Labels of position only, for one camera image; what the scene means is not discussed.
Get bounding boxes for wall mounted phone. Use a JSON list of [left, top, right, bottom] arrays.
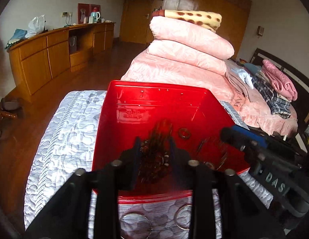
[[257, 26, 264, 37]]

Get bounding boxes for right silver bangle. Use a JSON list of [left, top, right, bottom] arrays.
[[174, 203, 192, 230]]

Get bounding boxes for wall socket with plug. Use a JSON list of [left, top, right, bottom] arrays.
[[62, 12, 72, 26]]

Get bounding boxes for dark wooden headboard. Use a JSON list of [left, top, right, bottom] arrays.
[[249, 48, 309, 148]]

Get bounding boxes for long wooden sideboard cabinet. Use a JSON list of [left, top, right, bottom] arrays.
[[8, 22, 115, 101]]

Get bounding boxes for wooden wardrobe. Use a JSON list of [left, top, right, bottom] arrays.
[[119, 0, 252, 53]]

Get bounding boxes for black bead necklace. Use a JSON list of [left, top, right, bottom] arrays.
[[137, 120, 174, 182]]

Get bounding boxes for plaid checked shirt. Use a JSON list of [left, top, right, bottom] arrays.
[[252, 77, 291, 119]]

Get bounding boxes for silver bangle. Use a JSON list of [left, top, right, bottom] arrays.
[[174, 203, 192, 230], [120, 213, 153, 238]]

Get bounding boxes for red picture frame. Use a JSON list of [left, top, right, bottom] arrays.
[[77, 3, 101, 24]]

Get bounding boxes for yellow brown spotted blanket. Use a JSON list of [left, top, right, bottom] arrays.
[[152, 9, 222, 33]]

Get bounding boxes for pink folded clothes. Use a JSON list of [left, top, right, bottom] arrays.
[[262, 59, 298, 101]]

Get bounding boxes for pink bed cover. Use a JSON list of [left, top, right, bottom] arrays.
[[121, 51, 298, 137]]

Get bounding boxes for left silver bangle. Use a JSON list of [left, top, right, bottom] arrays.
[[120, 213, 153, 238]]

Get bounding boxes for blue cloth on cabinet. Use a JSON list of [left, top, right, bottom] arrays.
[[5, 29, 27, 50]]

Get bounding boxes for lower pink folded quilt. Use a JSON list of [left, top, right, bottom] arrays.
[[146, 39, 227, 75]]

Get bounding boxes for red tin box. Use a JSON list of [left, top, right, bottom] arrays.
[[92, 81, 248, 203]]

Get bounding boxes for grey paper bag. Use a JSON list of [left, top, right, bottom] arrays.
[[69, 36, 77, 54]]

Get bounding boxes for white plastic bag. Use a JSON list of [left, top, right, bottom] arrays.
[[25, 15, 46, 38]]

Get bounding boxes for light blue electric kettle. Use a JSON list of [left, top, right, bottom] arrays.
[[91, 7, 100, 23]]

